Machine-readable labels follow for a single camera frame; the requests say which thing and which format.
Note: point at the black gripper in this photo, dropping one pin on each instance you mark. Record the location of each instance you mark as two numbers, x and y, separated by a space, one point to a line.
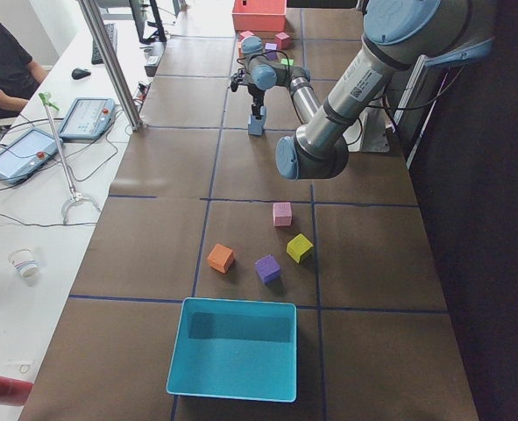
255 93

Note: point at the light blue foam block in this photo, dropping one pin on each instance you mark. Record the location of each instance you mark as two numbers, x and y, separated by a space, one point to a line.
259 119
255 127

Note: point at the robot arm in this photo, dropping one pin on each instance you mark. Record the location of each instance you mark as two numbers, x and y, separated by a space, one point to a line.
396 34

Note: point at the green foam block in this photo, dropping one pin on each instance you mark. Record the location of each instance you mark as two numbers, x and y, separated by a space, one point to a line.
288 62

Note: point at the purple foam block right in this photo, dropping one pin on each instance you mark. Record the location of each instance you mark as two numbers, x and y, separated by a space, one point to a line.
271 51

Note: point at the purple foam block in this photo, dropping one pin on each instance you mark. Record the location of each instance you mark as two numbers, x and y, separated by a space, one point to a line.
271 51
267 268

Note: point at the magenta foam block lower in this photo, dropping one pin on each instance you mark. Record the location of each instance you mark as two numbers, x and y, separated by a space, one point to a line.
282 40

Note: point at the magenta foam block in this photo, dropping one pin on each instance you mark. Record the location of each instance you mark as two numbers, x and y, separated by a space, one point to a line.
282 40
245 34

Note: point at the magenta foam block upper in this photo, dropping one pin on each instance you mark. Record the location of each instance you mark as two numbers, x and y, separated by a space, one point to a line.
245 34

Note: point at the red plastic bin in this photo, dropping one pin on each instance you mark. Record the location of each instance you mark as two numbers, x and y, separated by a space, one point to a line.
259 15

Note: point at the pink foam block left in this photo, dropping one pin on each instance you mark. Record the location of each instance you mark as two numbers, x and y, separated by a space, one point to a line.
282 214

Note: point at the yellow foam block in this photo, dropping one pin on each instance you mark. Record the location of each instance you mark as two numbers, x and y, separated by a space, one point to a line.
299 248

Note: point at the orange foam block left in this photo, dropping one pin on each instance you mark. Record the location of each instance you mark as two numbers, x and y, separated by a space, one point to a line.
220 258

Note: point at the far teach pendant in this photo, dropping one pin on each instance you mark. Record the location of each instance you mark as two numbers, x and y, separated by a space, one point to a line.
87 119

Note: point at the teach pendant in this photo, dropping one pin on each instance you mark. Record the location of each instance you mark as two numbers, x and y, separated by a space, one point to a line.
87 119
25 155

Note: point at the purple foam block left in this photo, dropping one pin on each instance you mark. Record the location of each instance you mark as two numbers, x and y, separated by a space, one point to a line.
267 268

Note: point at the black computer mouse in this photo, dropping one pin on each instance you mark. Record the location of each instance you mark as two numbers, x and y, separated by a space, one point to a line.
80 73

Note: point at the grabber reach tool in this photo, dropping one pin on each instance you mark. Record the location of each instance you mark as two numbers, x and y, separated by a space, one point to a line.
76 198

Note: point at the near teach pendant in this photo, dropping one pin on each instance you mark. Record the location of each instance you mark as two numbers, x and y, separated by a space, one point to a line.
25 155

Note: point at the person in black shirt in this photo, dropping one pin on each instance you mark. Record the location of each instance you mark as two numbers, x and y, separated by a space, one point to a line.
20 75

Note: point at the teal plastic bin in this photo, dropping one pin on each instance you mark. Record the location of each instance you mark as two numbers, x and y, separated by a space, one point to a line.
235 349

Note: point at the paper cup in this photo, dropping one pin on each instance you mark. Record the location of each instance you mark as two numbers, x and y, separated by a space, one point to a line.
24 263

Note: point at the red bottle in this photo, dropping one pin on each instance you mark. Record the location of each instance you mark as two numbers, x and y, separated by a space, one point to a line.
14 392

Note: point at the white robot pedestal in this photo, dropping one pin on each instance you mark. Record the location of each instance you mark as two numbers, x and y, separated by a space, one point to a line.
368 133

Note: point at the aluminium frame post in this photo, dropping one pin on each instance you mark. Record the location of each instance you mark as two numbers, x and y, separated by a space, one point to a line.
95 24

